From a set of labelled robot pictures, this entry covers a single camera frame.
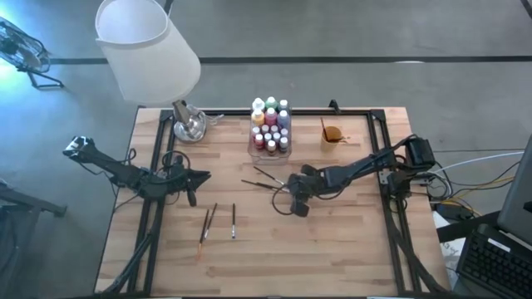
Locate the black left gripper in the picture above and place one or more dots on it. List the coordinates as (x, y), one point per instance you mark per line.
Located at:
(183, 182)

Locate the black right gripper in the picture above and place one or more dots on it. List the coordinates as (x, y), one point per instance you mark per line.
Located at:
(311, 182)

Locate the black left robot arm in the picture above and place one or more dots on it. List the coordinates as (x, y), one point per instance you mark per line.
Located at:
(116, 172)

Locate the small pink paint bottle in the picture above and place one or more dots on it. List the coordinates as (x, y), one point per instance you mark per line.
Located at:
(274, 128)

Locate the large paint bottles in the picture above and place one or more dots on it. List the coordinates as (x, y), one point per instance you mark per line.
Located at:
(283, 103)

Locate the small dark olive paint bottle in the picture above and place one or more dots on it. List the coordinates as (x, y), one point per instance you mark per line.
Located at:
(267, 136)

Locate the thin black paintbrush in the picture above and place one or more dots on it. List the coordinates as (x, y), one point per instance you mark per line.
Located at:
(210, 220)

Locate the black clamp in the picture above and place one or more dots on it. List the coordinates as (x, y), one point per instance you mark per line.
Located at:
(333, 106)

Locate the large white paint bottle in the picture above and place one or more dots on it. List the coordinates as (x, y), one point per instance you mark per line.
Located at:
(257, 102)

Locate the clear plastic bin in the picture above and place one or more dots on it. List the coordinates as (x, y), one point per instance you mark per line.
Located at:
(266, 158)

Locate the yellow plastic cup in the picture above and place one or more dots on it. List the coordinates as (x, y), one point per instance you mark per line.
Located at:
(330, 145)

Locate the small red-orange paint bottle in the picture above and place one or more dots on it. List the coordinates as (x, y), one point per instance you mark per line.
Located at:
(259, 141)

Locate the black power box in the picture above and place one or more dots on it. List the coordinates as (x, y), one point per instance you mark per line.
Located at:
(455, 212)

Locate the black keyboard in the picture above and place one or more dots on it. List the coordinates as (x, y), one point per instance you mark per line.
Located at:
(494, 261)

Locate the small orange paint bottle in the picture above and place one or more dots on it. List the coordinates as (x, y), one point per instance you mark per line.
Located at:
(255, 130)

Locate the grey side table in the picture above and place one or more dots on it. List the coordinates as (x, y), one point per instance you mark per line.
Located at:
(25, 201)

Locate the small purple paint bottle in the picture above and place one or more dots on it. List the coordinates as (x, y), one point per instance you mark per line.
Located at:
(284, 132)

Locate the large yellow paint bottle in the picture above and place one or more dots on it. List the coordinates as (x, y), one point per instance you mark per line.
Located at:
(257, 117)

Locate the small light brown paint bottle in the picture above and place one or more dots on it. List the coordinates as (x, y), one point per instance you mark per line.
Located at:
(264, 128)

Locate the long paintbrush orange bristles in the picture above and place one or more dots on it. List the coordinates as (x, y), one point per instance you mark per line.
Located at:
(323, 126)

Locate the large light green paint bottle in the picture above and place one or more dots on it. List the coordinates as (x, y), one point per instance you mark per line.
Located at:
(271, 101)

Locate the small yellow paint bottle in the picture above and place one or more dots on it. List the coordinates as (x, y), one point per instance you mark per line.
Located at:
(271, 146)

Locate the black paintbrush silver ferrule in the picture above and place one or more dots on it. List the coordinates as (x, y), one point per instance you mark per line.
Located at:
(268, 175)
(233, 220)
(274, 187)

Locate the grey monitor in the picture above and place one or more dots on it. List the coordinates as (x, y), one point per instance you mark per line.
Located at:
(517, 195)

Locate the white printed paper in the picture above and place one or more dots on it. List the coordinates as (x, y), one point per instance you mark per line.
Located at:
(446, 249)

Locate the black desk bar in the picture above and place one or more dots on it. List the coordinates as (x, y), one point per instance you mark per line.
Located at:
(465, 228)

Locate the small magenta paint bottle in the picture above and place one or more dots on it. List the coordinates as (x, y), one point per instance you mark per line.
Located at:
(277, 136)

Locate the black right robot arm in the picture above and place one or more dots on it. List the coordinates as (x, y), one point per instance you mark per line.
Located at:
(374, 166)

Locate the silver lamp white shade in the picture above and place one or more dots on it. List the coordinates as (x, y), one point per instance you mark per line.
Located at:
(147, 54)

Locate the large blue paint bottle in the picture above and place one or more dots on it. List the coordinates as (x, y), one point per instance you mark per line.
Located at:
(283, 118)

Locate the black floor fan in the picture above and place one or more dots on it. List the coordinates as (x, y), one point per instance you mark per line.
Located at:
(25, 54)

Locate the small grey paint bottle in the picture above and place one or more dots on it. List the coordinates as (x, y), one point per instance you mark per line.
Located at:
(283, 144)

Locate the large pink paint bottle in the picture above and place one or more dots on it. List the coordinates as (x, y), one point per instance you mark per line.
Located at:
(270, 116)

